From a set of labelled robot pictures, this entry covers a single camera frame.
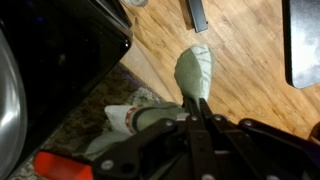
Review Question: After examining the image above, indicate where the black flat metal bar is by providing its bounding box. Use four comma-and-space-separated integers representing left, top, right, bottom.
179, 0, 210, 34

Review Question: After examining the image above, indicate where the stainless steel refrigerator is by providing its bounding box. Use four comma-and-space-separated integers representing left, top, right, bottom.
281, 0, 320, 90

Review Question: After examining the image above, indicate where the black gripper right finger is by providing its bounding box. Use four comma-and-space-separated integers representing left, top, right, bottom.
199, 98, 320, 180

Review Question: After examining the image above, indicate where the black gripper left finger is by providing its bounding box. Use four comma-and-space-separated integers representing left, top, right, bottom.
92, 96, 203, 180

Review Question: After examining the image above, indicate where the red plastic utensil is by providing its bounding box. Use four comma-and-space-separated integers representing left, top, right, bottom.
33, 150, 95, 180

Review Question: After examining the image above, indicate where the black electric stove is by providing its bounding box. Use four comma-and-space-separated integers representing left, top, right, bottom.
0, 0, 134, 174

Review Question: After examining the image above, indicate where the green towel with floral band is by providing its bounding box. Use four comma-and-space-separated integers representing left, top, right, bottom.
84, 44, 217, 163

